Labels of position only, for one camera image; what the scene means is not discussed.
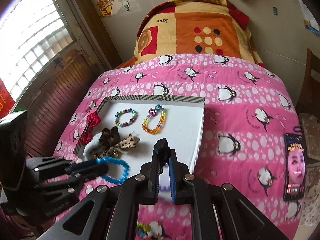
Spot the red bow hair clip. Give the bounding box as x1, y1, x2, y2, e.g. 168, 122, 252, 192
79, 112, 101, 146

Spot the yellow orange crystal bracelet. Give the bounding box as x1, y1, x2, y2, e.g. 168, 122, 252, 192
141, 104, 167, 135

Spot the wall calendar poster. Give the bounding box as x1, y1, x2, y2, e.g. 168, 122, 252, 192
298, 0, 319, 36

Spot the leopard print bow scrunchie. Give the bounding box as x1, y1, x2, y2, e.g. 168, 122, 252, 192
89, 126, 140, 158

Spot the orange yellow folded blanket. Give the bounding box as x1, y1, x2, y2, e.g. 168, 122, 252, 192
119, 0, 264, 68

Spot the light blue fluffy scrunchie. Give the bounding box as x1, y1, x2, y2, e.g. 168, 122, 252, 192
82, 132, 102, 161

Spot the glass block window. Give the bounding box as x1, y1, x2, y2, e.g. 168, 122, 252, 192
1, 0, 73, 100

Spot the red paper window decoration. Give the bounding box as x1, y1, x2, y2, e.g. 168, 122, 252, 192
0, 79, 15, 119

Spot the purple bead bracelet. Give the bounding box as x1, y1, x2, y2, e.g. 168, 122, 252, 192
158, 163, 172, 192

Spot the wooden chair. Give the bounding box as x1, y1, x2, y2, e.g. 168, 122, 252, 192
296, 48, 319, 119

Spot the gold red wall sticker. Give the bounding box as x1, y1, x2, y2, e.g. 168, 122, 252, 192
97, 0, 114, 18

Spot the blue bead bracelet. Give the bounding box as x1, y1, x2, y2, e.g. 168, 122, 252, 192
96, 155, 131, 185

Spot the green teal pixel bracelet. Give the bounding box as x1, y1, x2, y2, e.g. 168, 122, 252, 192
135, 221, 157, 239

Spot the multicolour round bead bracelet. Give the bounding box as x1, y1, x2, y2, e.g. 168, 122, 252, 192
114, 108, 139, 128

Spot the pink penguin blanket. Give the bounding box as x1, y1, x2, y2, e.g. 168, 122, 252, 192
54, 54, 303, 239

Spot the striped chevron tray box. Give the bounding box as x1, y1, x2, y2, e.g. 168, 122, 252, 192
73, 94, 206, 181

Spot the smartphone with face screen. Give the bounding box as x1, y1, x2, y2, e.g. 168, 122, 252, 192
283, 133, 306, 202

